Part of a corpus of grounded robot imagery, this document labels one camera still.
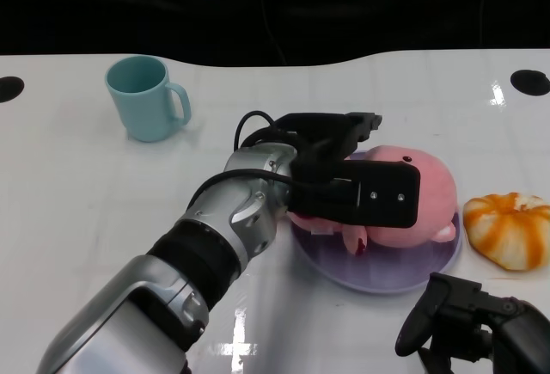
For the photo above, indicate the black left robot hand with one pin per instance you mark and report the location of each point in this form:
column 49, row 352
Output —
column 331, row 133

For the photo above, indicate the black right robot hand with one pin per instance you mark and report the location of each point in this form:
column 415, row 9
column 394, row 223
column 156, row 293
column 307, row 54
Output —
column 464, row 309

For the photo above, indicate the pink plush beaver doll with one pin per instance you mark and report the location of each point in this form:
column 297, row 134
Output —
column 434, row 189

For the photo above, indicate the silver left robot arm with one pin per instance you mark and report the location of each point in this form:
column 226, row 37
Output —
column 129, row 305

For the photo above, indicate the lavender plastic plate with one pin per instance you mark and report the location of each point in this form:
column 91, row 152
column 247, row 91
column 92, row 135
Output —
column 386, row 271

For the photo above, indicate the orange white striped bun toy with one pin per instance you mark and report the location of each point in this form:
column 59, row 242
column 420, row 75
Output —
column 507, row 232

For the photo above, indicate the teal plastic mug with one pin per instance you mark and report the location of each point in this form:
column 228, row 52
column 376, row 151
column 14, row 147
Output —
column 139, row 107

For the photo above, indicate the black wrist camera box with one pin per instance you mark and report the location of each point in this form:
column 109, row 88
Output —
column 382, row 193

